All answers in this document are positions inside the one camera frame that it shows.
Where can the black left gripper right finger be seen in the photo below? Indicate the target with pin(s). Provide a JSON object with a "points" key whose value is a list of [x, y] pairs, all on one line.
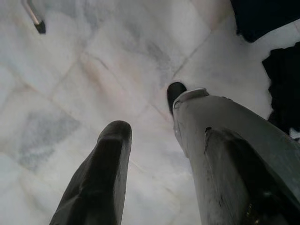
{"points": [[253, 187]]}

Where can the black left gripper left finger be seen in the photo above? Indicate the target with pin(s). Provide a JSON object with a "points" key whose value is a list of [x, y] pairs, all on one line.
{"points": [[98, 182]]}

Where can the grey robot left leg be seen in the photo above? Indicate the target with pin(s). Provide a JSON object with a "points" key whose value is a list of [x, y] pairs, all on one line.
{"points": [[192, 122]]}

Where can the crumpled black garment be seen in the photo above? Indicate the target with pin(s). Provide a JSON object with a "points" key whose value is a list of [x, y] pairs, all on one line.
{"points": [[286, 89]]}

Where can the silver metal clothes rack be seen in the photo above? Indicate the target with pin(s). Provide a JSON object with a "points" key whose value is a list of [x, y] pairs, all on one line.
{"points": [[32, 14]]}

